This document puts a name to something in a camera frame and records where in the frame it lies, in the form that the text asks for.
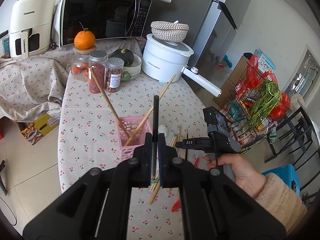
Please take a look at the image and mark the pink perforated utensil basket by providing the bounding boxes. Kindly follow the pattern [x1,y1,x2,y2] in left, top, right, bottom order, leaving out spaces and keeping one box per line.
[116,116,152,161]

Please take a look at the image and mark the jar with white label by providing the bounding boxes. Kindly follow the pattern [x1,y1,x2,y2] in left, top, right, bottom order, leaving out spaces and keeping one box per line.
[105,57,124,93]

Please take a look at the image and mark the red plastic bag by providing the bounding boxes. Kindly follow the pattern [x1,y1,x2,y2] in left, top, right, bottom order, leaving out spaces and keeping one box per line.
[234,55,278,99]

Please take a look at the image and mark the dark green squash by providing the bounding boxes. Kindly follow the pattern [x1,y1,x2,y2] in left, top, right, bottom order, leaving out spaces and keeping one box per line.
[108,48,135,67]

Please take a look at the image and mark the yellow snack box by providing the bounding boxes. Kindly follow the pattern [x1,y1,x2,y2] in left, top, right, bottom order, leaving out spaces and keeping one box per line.
[17,113,60,145]

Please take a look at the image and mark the black wire rack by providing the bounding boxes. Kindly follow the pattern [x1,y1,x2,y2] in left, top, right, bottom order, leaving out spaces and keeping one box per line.
[219,65,291,153]

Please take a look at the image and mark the green vegetables bunch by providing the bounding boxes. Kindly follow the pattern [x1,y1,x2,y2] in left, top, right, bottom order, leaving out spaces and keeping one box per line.
[247,79,281,130]

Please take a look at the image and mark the black metal chair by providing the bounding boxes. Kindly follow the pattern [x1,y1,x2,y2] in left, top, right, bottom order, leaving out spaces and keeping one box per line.
[265,106,319,201]

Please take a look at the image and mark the white plastic spoon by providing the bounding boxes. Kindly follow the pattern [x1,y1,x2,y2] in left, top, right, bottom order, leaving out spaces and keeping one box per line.
[158,125,169,137]

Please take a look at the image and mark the white stacked bowls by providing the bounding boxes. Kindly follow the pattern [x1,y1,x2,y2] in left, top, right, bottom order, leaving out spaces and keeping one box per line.
[121,53,142,81]

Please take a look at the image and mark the black chopstick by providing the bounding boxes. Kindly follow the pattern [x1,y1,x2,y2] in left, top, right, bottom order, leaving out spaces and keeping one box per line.
[151,95,159,180]

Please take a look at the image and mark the cardboard box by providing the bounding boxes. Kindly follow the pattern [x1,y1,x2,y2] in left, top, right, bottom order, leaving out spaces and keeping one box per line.
[213,56,249,107]

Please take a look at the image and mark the person's right hand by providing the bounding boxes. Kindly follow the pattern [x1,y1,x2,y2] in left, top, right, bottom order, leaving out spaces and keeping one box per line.
[204,154,267,199]

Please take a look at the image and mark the blue plastic stool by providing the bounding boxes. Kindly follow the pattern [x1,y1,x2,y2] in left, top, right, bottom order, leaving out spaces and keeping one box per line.
[262,164,300,195]

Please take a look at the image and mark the woven rope basket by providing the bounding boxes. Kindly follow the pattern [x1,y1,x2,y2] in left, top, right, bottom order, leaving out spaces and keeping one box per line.
[150,21,189,43]

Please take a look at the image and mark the white air fryer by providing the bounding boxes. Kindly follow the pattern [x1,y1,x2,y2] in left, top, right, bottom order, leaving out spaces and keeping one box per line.
[9,0,55,60]

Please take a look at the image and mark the cherry print tablecloth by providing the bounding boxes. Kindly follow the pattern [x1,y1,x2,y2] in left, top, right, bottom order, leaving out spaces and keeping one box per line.
[1,48,207,232]

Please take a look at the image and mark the beige fleece sleeve forearm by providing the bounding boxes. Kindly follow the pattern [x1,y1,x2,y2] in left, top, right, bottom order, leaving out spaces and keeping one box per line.
[255,173,307,233]

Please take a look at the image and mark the disposable chopsticks pair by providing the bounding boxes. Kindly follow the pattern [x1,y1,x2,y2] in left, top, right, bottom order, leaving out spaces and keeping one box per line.
[148,135,178,205]

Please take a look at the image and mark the red plastic utensil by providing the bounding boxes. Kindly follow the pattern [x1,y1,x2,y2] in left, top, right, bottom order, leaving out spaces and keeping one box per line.
[171,156,201,213]

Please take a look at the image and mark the white electric cooking pot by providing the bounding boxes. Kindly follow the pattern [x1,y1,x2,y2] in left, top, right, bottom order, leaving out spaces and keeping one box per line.
[142,34,221,97]

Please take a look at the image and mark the black microwave oven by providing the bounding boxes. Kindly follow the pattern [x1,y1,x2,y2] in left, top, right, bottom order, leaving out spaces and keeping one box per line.
[54,0,152,47]

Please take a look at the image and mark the jar of red goji berries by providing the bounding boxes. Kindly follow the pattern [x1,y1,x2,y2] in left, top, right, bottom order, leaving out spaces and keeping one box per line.
[88,50,107,94]

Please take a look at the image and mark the glass jar with wooden lid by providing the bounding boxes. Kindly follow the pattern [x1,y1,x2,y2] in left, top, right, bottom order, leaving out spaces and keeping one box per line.
[71,45,97,81]

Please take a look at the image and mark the wooden chopstick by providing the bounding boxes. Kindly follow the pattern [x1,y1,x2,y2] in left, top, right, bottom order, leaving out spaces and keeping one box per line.
[124,74,176,147]
[89,67,130,138]
[182,129,188,159]

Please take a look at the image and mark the orange tangerine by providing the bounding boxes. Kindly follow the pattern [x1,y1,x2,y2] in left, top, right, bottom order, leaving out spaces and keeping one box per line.
[74,23,95,50]

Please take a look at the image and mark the silver refrigerator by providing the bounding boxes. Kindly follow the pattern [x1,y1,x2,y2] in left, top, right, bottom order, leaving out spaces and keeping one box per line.
[189,0,251,85]

